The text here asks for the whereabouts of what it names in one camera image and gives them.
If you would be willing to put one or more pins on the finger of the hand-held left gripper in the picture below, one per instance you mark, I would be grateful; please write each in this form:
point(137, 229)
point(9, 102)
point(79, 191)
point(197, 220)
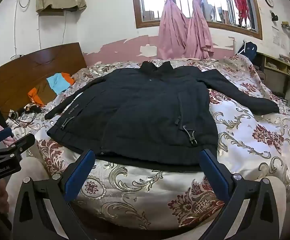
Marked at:
point(22, 143)
point(2, 134)

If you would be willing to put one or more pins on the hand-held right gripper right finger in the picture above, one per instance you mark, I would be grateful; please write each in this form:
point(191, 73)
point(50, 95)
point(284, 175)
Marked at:
point(212, 172)

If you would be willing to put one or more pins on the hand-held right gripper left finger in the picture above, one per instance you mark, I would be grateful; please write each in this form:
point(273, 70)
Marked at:
point(81, 172)

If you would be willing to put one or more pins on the black jacket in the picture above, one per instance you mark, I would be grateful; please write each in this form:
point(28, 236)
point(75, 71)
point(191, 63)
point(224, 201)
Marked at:
point(140, 110)

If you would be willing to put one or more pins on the floral satin bedspread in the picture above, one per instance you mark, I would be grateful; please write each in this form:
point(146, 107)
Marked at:
point(247, 135)

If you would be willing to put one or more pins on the wooden headboard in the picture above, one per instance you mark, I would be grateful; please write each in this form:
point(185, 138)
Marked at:
point(22, 72)

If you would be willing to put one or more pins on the orange blue brown shirt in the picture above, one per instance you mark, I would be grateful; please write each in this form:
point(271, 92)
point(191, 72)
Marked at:
point(57, 81)

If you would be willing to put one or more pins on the wooden shelf unit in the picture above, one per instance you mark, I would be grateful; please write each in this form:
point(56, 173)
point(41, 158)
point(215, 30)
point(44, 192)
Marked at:
point(280, 80)

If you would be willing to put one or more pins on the dark blue backpack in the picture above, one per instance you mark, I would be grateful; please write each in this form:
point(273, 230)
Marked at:
point(248, 50)

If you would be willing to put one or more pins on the pink curtain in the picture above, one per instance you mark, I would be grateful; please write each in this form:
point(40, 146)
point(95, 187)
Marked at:
point(200, 30)
point(171, 25)

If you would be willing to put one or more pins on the red hanging garment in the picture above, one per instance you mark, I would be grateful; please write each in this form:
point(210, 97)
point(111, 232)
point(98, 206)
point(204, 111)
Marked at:
point(242, 5)

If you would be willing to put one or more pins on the wooden framed barred window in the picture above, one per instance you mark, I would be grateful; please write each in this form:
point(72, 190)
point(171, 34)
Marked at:
point(150, 0)

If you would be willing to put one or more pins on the white wall paper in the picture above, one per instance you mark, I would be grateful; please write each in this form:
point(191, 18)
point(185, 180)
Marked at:
point(279, 37)

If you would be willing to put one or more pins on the small wall shelf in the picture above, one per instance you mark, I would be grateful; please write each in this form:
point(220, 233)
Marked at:
point(289, 27)

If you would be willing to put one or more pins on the black wall-mounted object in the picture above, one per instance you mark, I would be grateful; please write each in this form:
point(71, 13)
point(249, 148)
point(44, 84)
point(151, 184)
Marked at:
point(274, 16)

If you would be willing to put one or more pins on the round wall clock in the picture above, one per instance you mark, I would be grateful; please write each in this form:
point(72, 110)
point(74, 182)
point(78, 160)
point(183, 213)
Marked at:
point(269, 1)

